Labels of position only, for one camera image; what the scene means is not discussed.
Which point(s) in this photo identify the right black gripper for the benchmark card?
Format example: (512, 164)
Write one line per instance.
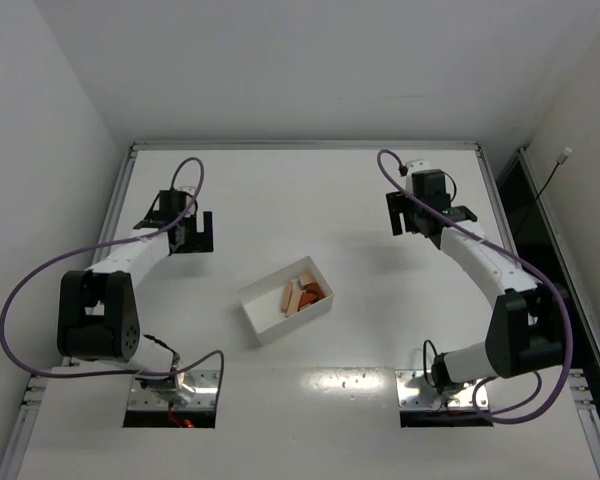
(400, 208)

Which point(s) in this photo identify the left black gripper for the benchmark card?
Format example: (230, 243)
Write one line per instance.
(198, 239)

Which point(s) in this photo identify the white perforated plastic box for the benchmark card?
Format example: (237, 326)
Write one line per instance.
(261, 302)

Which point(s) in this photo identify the long engraved wood block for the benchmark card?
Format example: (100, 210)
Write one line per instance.
(286, 296)

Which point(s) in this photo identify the light wood cube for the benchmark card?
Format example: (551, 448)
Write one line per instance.
(305, 279)

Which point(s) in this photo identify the long plain wood block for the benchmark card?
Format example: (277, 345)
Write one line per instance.
(294, 302)

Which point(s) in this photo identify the orange arch wood block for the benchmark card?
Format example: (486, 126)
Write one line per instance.
(308, 298)

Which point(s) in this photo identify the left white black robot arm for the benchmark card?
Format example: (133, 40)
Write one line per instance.
(98, 318)

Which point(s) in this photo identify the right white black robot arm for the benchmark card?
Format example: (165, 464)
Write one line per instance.
(529, 329)

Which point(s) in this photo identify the orange triangular wood block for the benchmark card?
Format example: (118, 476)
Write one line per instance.
(315, 289)

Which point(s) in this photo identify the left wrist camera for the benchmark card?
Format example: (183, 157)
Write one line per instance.
(165, 208)

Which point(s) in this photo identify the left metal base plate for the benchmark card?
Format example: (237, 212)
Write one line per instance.
(192, 391)

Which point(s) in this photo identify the metal base plate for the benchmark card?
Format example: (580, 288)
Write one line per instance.
(192, 391)
(416, 394)

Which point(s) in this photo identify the black wall cable white plug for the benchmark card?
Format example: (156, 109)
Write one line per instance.
(560, 160)

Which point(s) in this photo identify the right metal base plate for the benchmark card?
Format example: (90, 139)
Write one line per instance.
(416, 394)

